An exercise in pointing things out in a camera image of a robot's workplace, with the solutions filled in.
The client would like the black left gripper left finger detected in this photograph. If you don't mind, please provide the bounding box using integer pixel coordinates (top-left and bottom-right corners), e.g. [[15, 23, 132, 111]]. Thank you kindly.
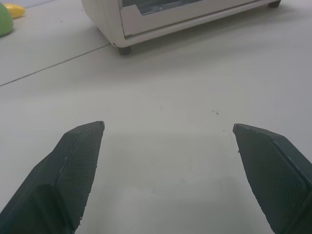
[[0, 120, 106, 234]]

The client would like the yellow object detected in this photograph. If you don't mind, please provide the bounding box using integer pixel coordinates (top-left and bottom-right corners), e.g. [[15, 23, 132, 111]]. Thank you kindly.
[[4, 3, 26, 20]]

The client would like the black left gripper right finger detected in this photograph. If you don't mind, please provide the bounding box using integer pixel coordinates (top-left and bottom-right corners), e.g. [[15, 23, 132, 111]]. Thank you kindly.
[[232, 123, 312, 234]]

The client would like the white toaster oven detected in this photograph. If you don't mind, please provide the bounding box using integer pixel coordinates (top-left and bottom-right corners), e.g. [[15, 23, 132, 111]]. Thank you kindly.
[[81, 0, 282, 55]]

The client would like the green round object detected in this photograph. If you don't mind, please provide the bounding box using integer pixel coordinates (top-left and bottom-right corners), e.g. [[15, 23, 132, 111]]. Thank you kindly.
[[0, 4, 15, 38]]

